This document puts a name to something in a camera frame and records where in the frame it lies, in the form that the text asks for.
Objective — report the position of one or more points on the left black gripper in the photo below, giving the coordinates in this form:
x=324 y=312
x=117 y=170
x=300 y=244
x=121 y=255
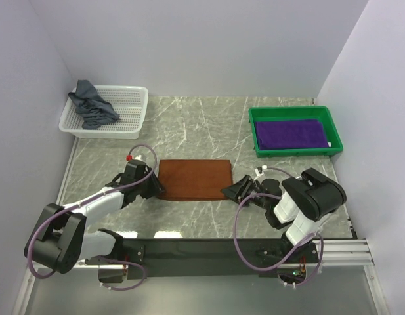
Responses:
x=155 y=186

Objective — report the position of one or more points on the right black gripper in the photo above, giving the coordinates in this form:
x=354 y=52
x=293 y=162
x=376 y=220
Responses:
x=240 y=189

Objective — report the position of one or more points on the orange brown towel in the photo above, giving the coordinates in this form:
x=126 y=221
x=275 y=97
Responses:
x=194 y=179

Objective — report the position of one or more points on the purple towel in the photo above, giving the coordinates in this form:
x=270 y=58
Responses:
x=290 y=134

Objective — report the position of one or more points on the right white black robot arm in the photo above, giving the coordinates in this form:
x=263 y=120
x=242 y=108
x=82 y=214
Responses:
x=300 y=204

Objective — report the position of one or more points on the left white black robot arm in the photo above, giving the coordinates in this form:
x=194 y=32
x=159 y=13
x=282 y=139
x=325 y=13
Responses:
x=56 y=241

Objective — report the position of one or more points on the white plastic basket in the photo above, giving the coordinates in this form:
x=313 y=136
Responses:
x=130 y=102

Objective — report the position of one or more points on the grey towel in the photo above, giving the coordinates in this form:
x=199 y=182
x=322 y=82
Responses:
x=91 y=107

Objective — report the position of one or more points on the green plastic tray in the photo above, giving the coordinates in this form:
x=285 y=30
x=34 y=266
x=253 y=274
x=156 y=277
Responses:
x=320 y=113

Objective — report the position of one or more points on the black base beam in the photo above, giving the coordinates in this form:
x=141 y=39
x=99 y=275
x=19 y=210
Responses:
x=198 y=257

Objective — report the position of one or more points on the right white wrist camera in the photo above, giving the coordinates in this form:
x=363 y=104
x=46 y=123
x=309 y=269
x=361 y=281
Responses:
x=260 y=174

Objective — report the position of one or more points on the aluminium frame rail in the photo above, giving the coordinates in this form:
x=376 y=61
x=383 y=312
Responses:
x=346 y=284

